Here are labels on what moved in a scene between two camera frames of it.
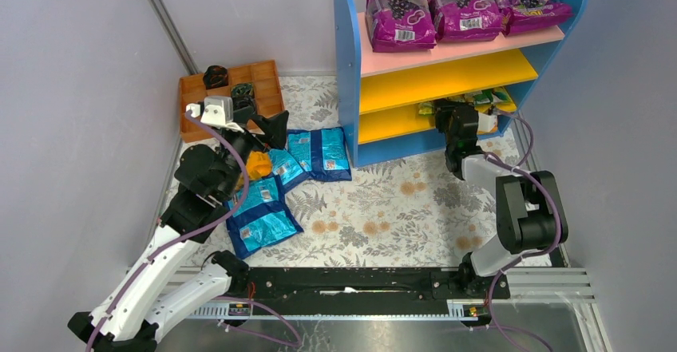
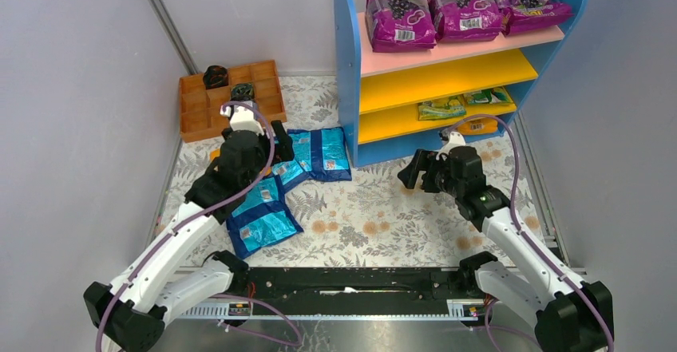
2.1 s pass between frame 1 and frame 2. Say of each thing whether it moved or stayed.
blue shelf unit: stayed
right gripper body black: moved
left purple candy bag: stayed
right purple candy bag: stayed
